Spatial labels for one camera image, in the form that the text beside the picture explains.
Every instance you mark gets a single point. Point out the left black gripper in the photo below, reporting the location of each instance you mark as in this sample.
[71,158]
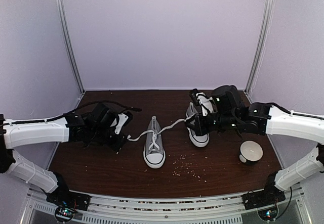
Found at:
[122,141]

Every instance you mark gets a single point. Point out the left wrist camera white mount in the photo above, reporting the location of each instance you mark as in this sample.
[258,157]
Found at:
[119,122]

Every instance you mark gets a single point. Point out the left aluminium frame post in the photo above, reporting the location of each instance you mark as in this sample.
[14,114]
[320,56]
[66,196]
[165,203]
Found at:
[68,46]

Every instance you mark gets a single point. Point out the black and white bowl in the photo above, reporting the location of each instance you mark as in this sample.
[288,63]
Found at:
[250,153]

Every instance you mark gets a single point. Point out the aluminium frame post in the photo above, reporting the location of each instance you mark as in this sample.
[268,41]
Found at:
[259,53]
[68,46]

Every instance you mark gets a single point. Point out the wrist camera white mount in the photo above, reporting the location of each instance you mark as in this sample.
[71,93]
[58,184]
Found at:
[119,122]
[201,99]

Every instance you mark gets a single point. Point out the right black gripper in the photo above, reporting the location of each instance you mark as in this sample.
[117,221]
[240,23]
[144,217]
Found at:
[200,129]

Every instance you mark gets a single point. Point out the front aluminium rail frame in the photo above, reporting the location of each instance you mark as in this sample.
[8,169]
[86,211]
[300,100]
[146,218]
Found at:
[227,208]

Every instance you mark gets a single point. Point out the right aluminium frame post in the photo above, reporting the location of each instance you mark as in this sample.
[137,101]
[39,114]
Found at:
[259,53]

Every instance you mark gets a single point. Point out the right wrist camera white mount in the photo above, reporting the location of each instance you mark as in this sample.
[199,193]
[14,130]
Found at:
[201,99]

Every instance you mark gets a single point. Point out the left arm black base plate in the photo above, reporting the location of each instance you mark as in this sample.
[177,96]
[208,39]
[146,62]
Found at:
[71,200]

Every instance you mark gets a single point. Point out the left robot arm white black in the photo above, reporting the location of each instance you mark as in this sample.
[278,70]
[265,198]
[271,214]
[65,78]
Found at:
[67,128]

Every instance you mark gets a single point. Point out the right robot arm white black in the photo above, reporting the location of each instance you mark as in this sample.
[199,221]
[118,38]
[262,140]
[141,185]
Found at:
[273,119]

